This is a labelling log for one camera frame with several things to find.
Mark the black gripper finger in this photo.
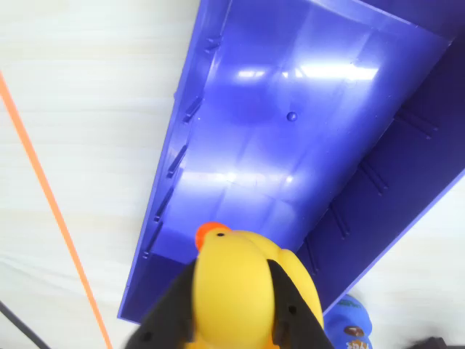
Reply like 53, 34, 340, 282
270, 258, 336, 349
125, 260, 199, 349

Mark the blue rubber duck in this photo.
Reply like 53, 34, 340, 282
323, 294, 373, 349

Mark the blue plastic box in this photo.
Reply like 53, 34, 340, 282
116, 0, 465, 325

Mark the orange tape strip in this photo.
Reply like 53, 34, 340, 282
0, 70, 114, 349

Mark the long black cable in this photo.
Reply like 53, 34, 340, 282
0, 299, 52, 349

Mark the yellow rubber duck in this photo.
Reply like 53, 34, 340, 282
185, 221, 326, 349

